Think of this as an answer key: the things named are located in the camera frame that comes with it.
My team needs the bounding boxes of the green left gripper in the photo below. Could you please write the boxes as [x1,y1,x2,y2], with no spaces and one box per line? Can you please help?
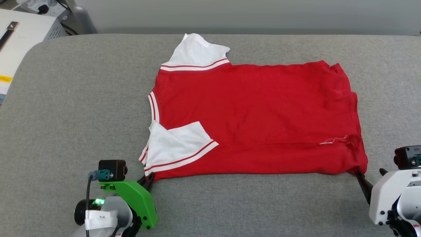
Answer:
[100,172,158,229]

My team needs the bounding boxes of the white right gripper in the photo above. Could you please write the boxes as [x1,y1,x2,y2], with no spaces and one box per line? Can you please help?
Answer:
[355,168,421,226]

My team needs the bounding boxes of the white metal box with handle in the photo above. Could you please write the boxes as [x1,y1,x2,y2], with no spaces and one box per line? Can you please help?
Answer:
[0,9,68,106]

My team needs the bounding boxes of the grey partition post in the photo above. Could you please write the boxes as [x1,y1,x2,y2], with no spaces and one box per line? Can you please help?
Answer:
[64,0,98,35]

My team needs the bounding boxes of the white power strip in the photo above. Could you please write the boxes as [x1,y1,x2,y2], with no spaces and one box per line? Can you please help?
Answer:
[16,0,71,19]

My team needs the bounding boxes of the red and white jersey shirt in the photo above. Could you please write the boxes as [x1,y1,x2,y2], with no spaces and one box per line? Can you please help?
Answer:
[138,33,368,182]

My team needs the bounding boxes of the teal plug left camera cable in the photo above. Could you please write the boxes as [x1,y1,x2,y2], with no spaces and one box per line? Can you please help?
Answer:
[86,169,111,237]

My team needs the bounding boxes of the white tape label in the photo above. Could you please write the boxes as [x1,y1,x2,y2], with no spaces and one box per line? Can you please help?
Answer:
[85,210,118,230]

